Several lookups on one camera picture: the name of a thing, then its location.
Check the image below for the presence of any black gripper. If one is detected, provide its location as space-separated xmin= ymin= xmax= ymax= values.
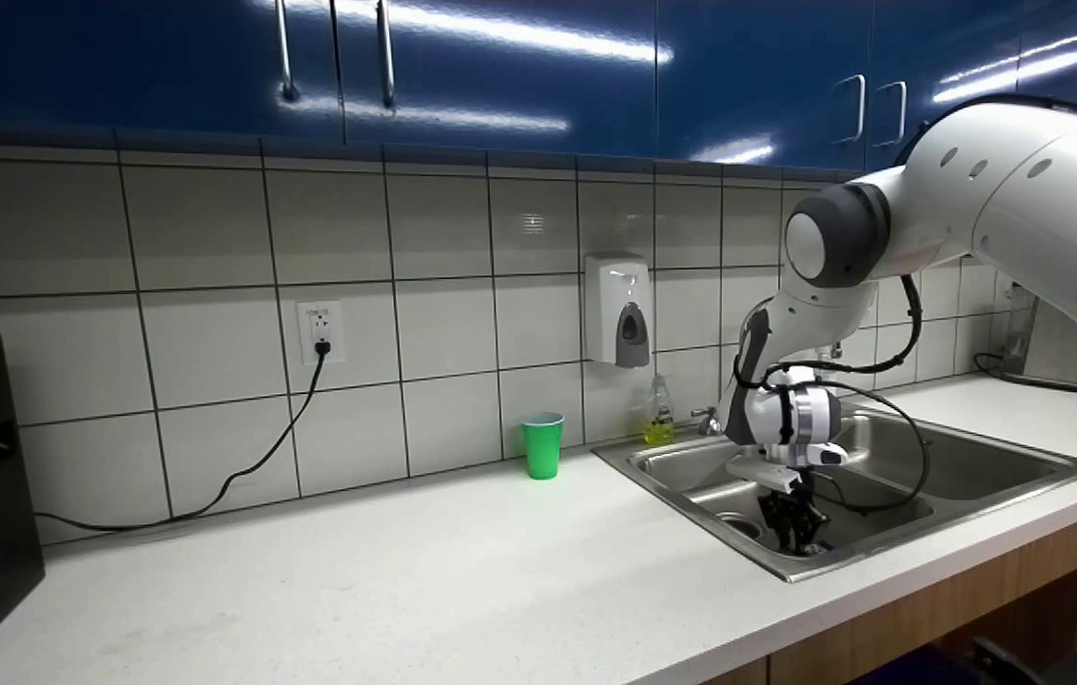
xmin=756 ymin=483 xmax=834 ymax=559

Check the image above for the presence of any stainless steel double sink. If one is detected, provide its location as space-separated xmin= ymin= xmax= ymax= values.
xmin=594 ymin=405 xmax=1077 ymax=587

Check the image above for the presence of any wooden base cabinet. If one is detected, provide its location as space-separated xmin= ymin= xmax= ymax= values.
xmin=702 ymin=498 xmax=1077 ymax=685

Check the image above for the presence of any yellow dish soap bottle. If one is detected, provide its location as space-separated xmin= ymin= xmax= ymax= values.
xmin=629 ymin=372 xmax=680 ymax=449

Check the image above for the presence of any green plastic cup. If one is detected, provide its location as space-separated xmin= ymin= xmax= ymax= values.
xmin=518 ymin=405 xmax=568 ymax=483

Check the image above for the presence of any blue cabinet door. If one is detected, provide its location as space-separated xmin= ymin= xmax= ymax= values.
xmin=330 ymin=0 xmax=666 ymax=171
xmin=874 ymin=0 xmax=1077 ymax=171
xmin=657 ymin=0 xmax=883 ymax=178
xmin=0 ymin=0 xmax=344 ymax=152

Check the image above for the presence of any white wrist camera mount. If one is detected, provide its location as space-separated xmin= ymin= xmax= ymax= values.
xmin=723 ymin=452 xmax=854 ymax=498

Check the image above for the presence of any chrome faucet tap handle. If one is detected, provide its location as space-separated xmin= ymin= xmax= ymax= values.
xmin=686 ymin=403 xmax=728 ymax=440

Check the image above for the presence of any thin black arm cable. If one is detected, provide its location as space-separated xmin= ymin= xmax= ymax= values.
xmin=730 ymin=270 xmax=935 ymax=516

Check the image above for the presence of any white wall soap dispenser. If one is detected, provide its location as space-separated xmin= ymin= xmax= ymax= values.
xmin=579 ymin=253 xmax=657 ymax=372

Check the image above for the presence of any silver cabinet door handle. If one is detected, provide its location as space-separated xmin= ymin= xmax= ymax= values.
xmin=840 ymin=73 xmax=874 ymax=148
xmin=269 ymin=0 xmax=310 ymax=106
xmin=883 ymin=76 xmax=915 ymax=148
xmin=371 ymin=0 xmax=402 ymax=114

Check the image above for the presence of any white wall power outlet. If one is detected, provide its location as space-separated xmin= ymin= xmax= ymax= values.
xmin=296 ymin=300 xmax=346 ymax=369

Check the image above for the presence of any black power cord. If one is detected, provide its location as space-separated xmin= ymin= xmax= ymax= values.
xmin=36 ymin=338 xmax=336 ymax=537

